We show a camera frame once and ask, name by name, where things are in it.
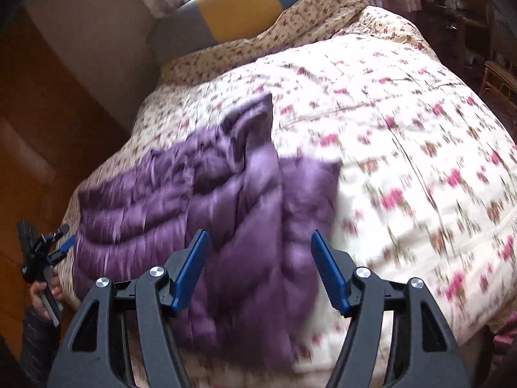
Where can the person's left forearm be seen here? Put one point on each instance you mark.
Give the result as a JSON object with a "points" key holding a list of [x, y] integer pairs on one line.
{"points": [[38, 347]]}

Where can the cluttered wooden table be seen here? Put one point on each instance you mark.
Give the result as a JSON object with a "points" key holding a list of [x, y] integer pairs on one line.
{"points": [[456, 16]]}

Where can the wicker chair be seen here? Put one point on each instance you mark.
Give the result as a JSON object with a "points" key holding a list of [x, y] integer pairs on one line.
{"points": [[503, 83]]}

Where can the wooden wardrobe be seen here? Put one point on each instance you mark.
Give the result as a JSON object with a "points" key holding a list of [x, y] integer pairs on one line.
{"points": [[48, 129]]}

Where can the rose print quilt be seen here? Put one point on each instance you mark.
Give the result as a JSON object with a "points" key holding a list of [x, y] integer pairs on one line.
{"points": [[404, 129]]}

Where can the pink red cloth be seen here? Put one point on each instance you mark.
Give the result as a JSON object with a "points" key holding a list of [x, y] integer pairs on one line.
{"points": [[507, 335]]}

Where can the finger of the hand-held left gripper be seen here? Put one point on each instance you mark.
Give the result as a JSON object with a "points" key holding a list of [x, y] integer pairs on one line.
{"points": [[62, 250], [57, 233]]}

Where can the person's left hand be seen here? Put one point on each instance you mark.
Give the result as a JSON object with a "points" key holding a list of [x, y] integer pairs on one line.
{"points": [[36, 295]]}

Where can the grey yellow blue headboard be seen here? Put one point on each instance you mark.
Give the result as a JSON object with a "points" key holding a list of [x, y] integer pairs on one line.
{"points": [[234, 12]]}

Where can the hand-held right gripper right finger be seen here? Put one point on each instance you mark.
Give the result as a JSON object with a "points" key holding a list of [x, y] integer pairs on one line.
{"points": [[329, 275]]}

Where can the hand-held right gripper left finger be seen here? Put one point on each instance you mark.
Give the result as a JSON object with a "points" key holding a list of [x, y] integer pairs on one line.
{"points": [[190, 275]]}

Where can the purple puffer jacket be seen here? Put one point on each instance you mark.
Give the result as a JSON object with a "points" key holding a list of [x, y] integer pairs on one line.
{"points": [[226, 218]]}

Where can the small floral bed cover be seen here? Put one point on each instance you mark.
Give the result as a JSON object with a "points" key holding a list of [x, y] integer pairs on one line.
{"points": [[181, 97]]}

